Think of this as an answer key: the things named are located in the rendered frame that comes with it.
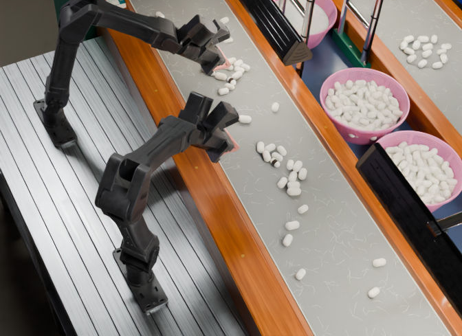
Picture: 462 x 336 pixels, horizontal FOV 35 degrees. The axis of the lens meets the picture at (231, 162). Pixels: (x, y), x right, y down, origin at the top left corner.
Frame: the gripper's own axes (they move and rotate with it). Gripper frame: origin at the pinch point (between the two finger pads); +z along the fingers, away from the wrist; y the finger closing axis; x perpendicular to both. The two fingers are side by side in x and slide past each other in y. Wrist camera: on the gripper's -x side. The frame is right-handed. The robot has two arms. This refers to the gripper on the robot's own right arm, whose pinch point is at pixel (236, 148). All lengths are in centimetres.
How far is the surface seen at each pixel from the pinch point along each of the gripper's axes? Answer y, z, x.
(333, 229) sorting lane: -26.4, 19.8, -2.0
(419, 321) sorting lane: -58, 25, -6
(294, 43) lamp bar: 6.6, -2.7, -30.2
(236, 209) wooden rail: -12.4, 2.1, 10.0
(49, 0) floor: 186, 47, 71
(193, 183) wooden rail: -0.2, -3.3, 14.6
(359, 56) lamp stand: 31, 54, -28
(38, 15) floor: 177, 41, 76
